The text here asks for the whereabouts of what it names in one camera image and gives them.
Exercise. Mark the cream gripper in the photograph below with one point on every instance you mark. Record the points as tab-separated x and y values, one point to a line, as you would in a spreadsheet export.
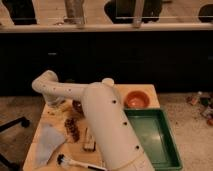
57	102

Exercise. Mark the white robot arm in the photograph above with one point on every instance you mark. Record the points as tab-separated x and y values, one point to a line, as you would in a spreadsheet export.
118	143

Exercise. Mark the dark maroon bowl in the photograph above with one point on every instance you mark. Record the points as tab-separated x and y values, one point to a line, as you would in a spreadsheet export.
77	106

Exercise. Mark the brown grape bunch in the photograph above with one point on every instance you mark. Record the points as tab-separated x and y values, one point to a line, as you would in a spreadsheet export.
72	129

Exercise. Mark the light blue cloth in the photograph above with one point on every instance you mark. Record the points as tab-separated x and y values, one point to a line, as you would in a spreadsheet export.
49	140

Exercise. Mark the black white eraser block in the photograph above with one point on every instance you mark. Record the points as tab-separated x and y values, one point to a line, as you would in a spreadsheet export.
89	143

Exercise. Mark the orange bowl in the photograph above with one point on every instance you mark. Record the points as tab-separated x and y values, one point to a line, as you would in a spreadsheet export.
136	99

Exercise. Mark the green plastic tray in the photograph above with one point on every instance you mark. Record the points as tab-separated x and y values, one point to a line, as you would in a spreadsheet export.
154	132

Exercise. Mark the small brown object on floor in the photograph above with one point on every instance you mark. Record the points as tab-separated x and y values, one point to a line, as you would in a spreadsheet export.
210	122

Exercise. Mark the white handled dish brush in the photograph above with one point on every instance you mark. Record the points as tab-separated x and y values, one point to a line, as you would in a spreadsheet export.
64	160

